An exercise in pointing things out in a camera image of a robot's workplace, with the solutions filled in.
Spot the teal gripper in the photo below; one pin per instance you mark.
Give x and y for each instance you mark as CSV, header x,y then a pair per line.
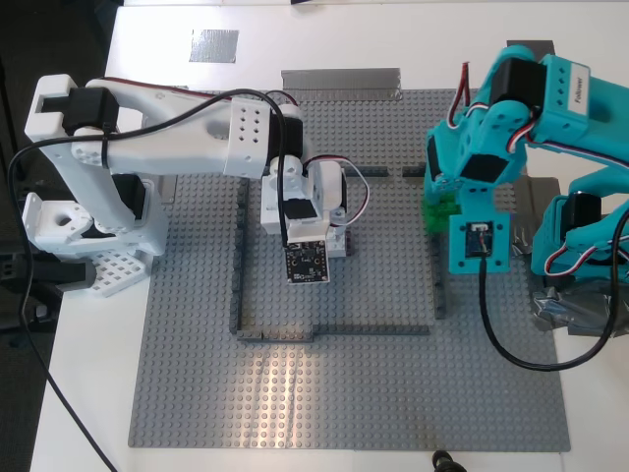
x,y
435,183

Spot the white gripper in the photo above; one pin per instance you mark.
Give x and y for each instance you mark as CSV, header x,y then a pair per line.
x,y
339,214

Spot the white lego cube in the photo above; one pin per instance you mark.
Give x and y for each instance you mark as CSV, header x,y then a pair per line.
x,y
336,246

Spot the green lego cube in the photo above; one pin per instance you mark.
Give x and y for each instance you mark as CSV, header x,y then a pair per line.
x,y
437,216

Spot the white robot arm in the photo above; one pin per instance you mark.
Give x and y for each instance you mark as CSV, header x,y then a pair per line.
x,y
162,142

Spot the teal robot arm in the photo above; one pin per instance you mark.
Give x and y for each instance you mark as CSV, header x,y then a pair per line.
x,y
604,113

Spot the dark grey brick row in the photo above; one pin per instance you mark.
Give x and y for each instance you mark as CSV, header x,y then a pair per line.
x,y
440,295
275,336
373,329
413,172
368,172
238,275

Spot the dark grey square patch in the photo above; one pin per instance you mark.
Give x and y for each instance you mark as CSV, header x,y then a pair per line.
x,y
531,44

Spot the grey studded baseplate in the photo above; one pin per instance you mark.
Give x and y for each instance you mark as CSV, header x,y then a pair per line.
x,y
344,393

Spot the crumpled grey tape wad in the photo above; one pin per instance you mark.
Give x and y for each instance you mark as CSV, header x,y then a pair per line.
x,y
570,310

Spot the square grey tape patch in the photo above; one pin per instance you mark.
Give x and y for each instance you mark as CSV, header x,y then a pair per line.
x,y
213,46

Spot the black flat object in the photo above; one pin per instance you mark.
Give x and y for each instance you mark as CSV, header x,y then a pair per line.
x,y
304,2

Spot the black knob object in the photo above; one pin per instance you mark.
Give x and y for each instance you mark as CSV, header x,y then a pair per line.
x,y
444,462

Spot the black table clamp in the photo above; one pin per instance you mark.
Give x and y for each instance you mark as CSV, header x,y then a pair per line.
x,y
49,273

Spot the black wrist camera board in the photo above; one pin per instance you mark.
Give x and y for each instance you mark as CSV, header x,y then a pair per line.
x,y
307,263

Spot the teal wrist camera plate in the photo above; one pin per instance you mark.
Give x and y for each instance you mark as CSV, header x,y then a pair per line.
x,y
462,255

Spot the grey duct tape strip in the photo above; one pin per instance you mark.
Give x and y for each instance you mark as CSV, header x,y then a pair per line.
x,y
169,192
339,81

